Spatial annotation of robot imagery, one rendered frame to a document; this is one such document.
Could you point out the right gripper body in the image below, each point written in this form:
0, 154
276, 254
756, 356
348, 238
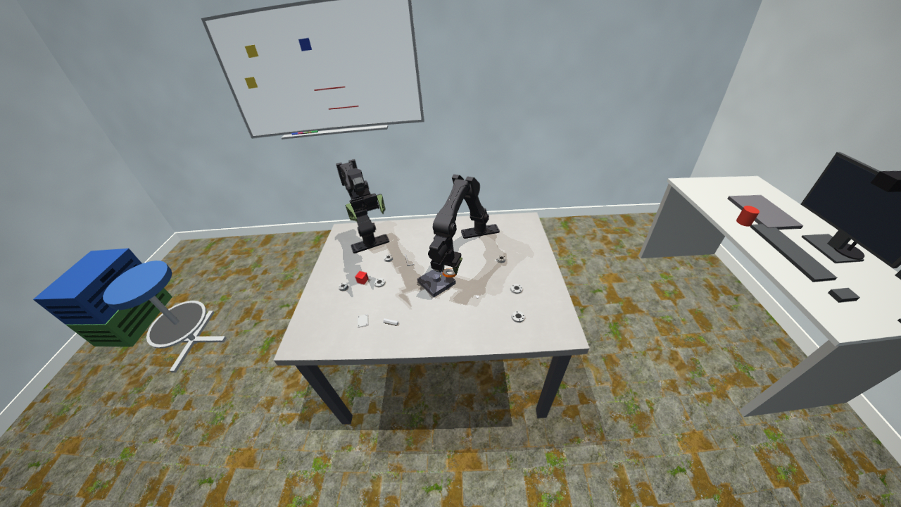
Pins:
361, 208

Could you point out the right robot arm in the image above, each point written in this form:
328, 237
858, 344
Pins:
366, 227

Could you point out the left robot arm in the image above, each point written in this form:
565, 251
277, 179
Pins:
444, 226

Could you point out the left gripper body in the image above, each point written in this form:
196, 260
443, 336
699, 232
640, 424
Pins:
456, 261

